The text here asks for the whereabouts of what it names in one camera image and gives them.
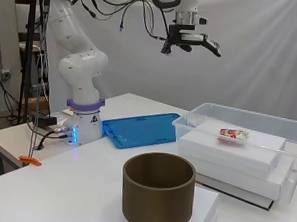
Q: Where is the blue plastic lid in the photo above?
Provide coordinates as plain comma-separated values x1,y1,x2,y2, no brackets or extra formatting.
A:
100,109,181,153

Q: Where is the grey wall socket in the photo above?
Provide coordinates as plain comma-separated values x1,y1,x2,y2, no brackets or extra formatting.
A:
0,68,13,82

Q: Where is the black upright pole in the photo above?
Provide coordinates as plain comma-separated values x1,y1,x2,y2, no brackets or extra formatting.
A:
17,0,41,127

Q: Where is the white side table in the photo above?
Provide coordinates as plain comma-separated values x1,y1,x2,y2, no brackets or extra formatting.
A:
0,114,76,172

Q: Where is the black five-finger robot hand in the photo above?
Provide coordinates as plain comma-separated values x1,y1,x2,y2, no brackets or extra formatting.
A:
159,23,224,59

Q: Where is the white flat box with dark edge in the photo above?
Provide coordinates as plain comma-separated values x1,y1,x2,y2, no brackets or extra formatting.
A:
194,173,277,212

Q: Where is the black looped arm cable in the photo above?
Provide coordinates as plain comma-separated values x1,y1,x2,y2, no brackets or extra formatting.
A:
138,0,182,44

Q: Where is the red and white packet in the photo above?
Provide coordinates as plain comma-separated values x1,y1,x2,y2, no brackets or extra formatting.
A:
217,127,251,146

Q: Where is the black power box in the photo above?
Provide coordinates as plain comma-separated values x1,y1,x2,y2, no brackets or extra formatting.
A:
37,114,60,128

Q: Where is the black base cable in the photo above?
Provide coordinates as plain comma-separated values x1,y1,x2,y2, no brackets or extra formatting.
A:
25,118,71,152

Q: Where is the white flat box stand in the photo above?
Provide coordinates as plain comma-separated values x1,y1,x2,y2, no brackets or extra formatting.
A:
91,180,221,222

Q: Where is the orange clamp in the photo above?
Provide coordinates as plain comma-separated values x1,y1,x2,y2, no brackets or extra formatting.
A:
17,154,43,167

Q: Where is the black cable with blue plug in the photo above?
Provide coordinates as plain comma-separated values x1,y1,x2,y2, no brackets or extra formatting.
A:
70,0,152,34

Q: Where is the brown round tub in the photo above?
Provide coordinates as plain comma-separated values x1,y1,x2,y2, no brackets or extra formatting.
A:
120,150,198,222

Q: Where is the clear plastic box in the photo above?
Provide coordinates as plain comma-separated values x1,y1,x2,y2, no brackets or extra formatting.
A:
168,100,297,208

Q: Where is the white hanging sheet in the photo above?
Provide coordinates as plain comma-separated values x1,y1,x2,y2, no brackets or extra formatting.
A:
41,0,297,124

